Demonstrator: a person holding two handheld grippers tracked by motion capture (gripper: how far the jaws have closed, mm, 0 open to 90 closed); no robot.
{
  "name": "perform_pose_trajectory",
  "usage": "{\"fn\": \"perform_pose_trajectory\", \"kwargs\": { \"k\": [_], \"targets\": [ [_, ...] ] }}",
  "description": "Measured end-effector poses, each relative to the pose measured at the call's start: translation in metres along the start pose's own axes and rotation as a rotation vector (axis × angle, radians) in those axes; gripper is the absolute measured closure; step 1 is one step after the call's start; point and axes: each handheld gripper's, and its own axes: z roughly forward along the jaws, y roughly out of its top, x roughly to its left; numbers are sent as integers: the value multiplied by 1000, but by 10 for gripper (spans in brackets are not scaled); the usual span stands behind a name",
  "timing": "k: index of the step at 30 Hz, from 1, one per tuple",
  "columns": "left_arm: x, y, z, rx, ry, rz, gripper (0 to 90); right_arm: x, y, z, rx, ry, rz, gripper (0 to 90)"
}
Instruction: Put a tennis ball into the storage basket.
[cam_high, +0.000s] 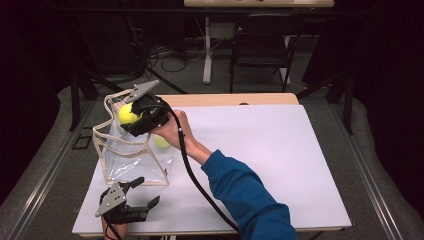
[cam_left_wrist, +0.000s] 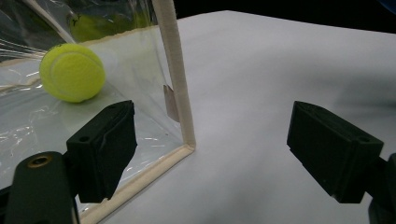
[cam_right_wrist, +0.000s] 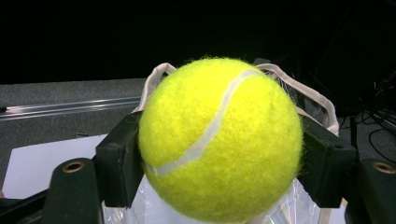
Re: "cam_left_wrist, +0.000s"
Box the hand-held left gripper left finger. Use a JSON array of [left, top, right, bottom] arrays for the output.
[[65, 99, 138, 204]]

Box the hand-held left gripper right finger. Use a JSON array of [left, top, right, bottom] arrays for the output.
[[286, 100, 385, 204]]

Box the yellow tennis ball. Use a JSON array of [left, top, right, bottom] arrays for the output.
[[38, 42, 107, 104]]

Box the clear bag with beige trim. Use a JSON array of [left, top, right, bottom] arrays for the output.
[[0, 0, 197, 224]]

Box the blue object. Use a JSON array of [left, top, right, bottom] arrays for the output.
[[377, 0, 396, 15]]

